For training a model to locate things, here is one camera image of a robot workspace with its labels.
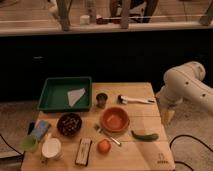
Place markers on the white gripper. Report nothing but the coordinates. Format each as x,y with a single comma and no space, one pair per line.
166,99

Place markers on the green pepper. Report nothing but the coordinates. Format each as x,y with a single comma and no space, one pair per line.
145,137

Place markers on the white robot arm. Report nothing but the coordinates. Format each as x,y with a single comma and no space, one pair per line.
184,82

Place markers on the small metal cup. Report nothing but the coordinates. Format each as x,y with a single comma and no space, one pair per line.
101,100

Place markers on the wooden block with metal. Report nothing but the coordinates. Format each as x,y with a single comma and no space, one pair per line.
82,156

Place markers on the white cup on shelf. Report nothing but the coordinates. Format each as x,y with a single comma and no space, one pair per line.
85,20

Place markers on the green plastic cup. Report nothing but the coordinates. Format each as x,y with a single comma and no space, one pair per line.
29,144

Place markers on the orange bowl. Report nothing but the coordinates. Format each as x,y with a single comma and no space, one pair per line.
114,119

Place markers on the orange fruit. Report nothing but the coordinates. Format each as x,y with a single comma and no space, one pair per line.
104,146

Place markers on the metal fork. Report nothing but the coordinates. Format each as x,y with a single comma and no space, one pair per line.
102,131

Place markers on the dark brown bowl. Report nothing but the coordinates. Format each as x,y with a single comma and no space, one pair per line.
69,124

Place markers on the green plastic tray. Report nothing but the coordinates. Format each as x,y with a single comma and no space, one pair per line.
54,96

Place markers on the white mug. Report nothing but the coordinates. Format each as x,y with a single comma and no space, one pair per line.
51,149

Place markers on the blue sponge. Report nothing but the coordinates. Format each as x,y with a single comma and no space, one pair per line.
40,130

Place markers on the white handled brush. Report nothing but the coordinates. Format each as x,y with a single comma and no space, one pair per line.
125,100

